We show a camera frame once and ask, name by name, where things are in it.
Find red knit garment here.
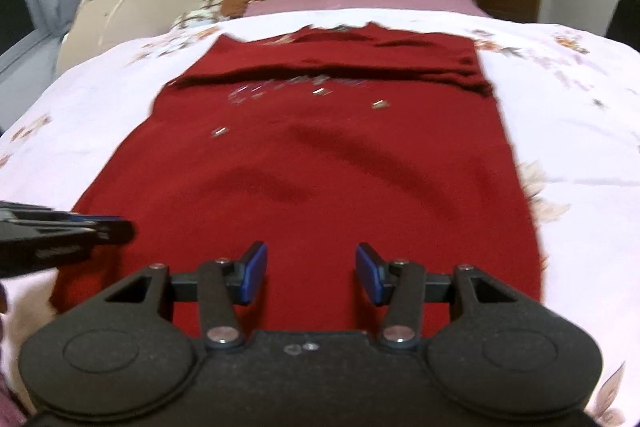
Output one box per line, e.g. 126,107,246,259
52,23,541,331

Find black clothes on chair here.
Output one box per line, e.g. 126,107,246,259
605,0,640,51

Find cream round headboard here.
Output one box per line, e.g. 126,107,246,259
55,0,204,76

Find back floral pillow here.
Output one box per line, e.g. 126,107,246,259
170,0,227,31

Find floral pink white quilt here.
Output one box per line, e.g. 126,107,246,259
1,8,639,426

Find orange knitted cloth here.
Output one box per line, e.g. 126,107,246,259
219,0,263,19

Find pink bed sheet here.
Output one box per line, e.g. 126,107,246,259
244,0,487,17

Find window with white frame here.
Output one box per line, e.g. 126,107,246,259
1,0,50,71

